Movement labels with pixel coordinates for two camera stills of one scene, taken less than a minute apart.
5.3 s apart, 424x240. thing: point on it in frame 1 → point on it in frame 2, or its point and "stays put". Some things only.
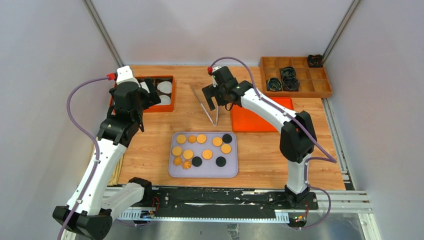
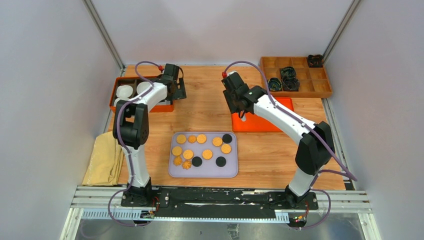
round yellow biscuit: x=217 y=141 stays put
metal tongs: x=207 y=112 → x=242 y=115
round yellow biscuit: x=201 y=138 stays put
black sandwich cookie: x=227 y=138 stays put
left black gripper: x=149 y=98 → x=179 y=93
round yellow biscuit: x=226 y=148 stays put
